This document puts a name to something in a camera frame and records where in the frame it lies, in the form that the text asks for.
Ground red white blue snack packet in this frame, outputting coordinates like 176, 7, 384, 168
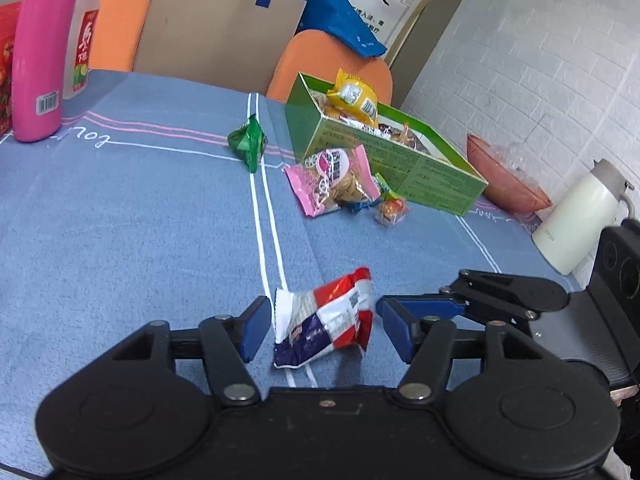
273, 266, 374, 368

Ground pink peanut snack packet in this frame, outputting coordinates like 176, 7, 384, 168
284, 145, 378, 218

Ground yellow soft bread packet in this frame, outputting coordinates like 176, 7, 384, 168
326, 68, 378, 128

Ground white thermos jug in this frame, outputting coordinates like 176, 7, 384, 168
532, 158, 636, 275

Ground blue green small packet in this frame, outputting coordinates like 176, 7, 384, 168
345, 172, 401, 214

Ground red plastic bowl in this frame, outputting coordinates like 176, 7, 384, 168
465, 133, 552, 214

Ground green white cardboard box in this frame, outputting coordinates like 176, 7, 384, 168
285, 74, 487, 216

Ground blue tablecloth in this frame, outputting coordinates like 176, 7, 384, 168
1, 72, 553, 479

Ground clear plastic wrap in bowl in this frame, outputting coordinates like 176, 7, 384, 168
488, 142, 535, 182

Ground dark clear snack packet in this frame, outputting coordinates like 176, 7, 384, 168
378, 122, 431, 155

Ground small green candy packet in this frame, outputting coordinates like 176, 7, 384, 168
227, 114, 268, 174

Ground right orange chair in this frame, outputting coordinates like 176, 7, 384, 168
266, 29, 393, 105

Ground orange chair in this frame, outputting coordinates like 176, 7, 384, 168
89, 0, 151, 72
266, 29, 393, 105

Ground blue fabric bag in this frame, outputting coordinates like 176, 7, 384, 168
296, 0, 386, 58

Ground left orange chair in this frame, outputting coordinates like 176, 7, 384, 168
89, 0, 151, 72

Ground pink thermos bottle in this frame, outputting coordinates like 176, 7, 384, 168
11, 0, 76, 143

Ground red orange snack carton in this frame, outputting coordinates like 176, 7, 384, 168
0, 0, 21, 134

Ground brown paper bag blue handles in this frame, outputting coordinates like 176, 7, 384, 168
134, 0, 306, 94

